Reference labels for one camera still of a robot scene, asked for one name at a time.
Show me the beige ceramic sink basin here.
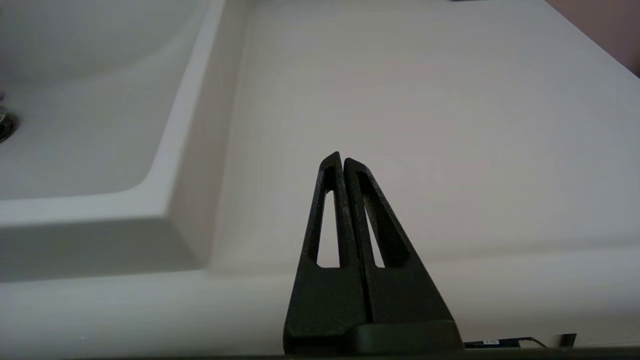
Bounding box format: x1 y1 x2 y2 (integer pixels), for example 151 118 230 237
0 0 251 283

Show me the chrome sink drain stopper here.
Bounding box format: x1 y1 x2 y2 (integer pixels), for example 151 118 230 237
0 106 18 144

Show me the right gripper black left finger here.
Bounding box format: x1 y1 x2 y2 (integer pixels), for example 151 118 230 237
283 151 373 356

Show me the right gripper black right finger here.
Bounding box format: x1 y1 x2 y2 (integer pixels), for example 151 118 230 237
344 157 455 325

